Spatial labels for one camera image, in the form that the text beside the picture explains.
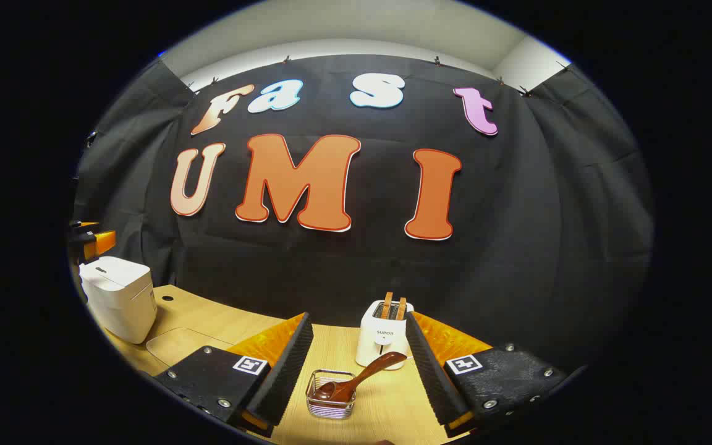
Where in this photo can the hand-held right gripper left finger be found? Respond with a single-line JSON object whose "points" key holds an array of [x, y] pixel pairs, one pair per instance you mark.
{"points": [[288, 377]]}

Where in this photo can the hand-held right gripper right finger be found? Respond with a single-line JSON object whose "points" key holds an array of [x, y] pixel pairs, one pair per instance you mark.
{"points": [[433, 383]]}

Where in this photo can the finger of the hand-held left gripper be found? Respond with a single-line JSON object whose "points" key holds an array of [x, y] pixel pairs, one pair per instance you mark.
{"points": [[101, 243], [84, 225]]}

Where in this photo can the white rice cooker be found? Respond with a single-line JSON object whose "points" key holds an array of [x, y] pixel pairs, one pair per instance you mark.
{"points": [[118, 296]]}

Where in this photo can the brown wooden spoon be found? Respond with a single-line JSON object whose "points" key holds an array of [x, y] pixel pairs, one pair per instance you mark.
{"points": [[365, 372]]}

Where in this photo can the white toaster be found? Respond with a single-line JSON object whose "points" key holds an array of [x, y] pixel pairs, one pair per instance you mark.
{"points": [[381, 346]]}

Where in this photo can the brown toast slice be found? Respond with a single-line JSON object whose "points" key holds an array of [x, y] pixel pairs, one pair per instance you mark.
{"points": [[387, 305], [402, 309]]}

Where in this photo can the black backdrop cloth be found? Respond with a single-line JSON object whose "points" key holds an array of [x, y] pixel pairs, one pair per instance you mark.
{"points": [[547, 247]]}

